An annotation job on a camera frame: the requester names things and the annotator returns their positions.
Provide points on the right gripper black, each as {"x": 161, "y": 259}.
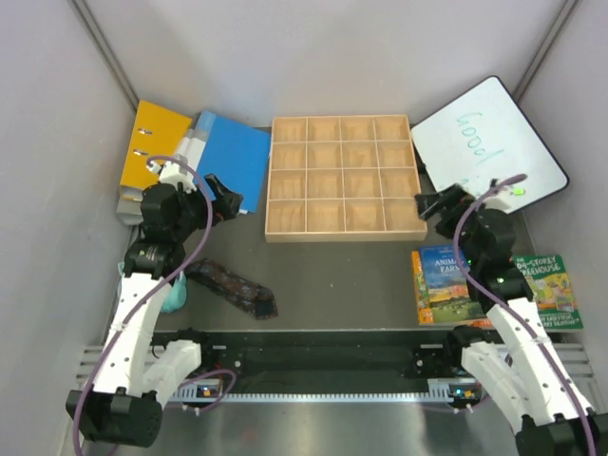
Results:
{"x": 453, "y": 199}

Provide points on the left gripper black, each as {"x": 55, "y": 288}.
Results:
{"x": 226, "y": 204}

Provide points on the brown floral necktie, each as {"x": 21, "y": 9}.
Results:
{"x": 246, "y": 295}

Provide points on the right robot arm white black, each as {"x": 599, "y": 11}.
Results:
{"x": 546, "y": 411}

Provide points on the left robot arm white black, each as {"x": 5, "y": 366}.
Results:
{"x": 122, "y": 400}

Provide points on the blue folder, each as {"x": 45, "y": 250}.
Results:
{"x": 237, "y": 154}

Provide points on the white whiteboard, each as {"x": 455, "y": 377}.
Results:
{"x": 482, "y": 136}

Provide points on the Animal Farm book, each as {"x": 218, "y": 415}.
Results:
{"x": 439, "y": 265}

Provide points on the grey binder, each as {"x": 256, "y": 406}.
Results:
{"x": 129, "y": 212}

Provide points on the teal cat-ear headphones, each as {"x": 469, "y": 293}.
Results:
{"x": 176, "y": 299}

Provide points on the wooden compartment tray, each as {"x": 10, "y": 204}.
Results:
{"x": 342, "y": 178}

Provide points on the green Treehouse book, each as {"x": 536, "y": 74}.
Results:
{"x": 553, "y": 293}

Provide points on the yellow ring binder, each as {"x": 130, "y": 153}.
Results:
{"x": 156, "y": 131}

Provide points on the white cable duct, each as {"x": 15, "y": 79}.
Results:
{"x": 435, "y": 391}

